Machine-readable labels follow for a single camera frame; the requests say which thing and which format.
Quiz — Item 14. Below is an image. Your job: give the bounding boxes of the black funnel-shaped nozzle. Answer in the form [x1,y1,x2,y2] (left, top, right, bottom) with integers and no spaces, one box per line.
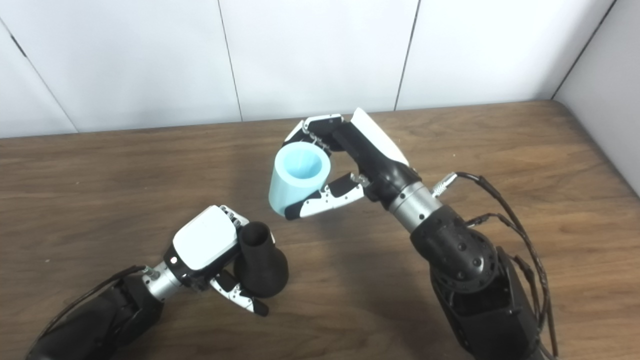
[233,221,290,299]

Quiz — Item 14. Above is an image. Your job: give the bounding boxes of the thin black right arm wire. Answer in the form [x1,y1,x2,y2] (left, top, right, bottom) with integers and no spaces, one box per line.
[466,212,551,331]

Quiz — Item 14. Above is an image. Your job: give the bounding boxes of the light blue cylinder cup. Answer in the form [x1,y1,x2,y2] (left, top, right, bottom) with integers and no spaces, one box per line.
[268,142,332,216]

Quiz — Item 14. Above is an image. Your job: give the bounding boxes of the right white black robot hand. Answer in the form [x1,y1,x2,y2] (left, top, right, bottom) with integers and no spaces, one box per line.
[283,107,422,221]

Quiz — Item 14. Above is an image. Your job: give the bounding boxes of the right wrist cable with connector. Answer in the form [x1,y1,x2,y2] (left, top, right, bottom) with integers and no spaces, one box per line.
[431,171,559,358]

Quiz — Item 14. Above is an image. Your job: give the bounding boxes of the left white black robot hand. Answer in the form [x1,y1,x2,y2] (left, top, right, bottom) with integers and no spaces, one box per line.
[164,205,270,317]

